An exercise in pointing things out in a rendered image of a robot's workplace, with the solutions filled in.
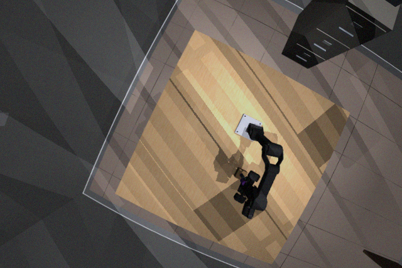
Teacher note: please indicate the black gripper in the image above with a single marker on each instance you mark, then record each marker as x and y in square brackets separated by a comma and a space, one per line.
[250, 179]

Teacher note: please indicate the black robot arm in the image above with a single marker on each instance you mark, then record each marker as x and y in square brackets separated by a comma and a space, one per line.
[257, 196]

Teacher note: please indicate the tan square block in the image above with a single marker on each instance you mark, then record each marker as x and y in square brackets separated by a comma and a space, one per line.
[238, 172]

